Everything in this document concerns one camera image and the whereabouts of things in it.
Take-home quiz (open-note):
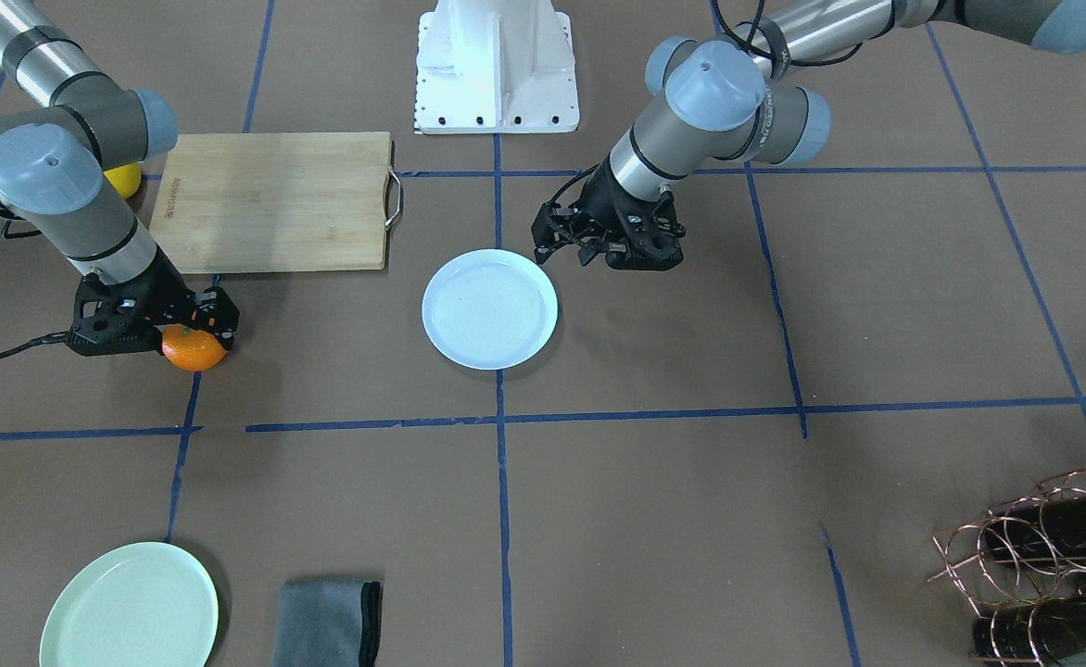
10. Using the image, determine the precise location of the orange fruit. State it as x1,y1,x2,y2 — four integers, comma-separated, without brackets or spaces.
160,324,228,372

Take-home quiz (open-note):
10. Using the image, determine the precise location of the light blue plate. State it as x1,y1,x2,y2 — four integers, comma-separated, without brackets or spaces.
421,248,559,372

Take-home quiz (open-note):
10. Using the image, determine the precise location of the bamboo cutting board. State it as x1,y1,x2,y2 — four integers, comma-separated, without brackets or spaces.
148,133,392,274

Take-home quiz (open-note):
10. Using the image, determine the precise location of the copper wire bottle rack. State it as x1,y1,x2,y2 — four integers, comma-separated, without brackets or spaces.
931,468,1086,666

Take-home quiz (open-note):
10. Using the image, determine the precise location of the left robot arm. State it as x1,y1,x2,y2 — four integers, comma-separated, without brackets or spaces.
532,1,1086,270

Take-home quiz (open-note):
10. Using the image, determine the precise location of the grey folded cloth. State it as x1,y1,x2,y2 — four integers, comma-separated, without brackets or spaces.
272,578,384,666

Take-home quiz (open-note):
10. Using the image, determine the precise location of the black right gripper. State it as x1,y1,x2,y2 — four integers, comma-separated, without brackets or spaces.
66,250,241,358

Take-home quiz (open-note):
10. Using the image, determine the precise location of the yellow lemon outer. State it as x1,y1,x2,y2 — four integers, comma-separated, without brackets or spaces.
104,163,146,201

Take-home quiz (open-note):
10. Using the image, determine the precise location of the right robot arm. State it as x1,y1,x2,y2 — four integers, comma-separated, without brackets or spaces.
0,1,239,358

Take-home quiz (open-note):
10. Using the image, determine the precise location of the light green plate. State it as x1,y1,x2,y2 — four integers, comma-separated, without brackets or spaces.
38,542,220,666

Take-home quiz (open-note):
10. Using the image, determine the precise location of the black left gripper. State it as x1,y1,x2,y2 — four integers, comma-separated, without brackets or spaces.
531,159,686,270

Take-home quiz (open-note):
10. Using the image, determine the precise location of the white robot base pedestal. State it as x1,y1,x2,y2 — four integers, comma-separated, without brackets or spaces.
413,1,581,135

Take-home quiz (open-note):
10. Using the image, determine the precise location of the dark green wine bottle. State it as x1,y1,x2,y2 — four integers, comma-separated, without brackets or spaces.
980,498,1086,566

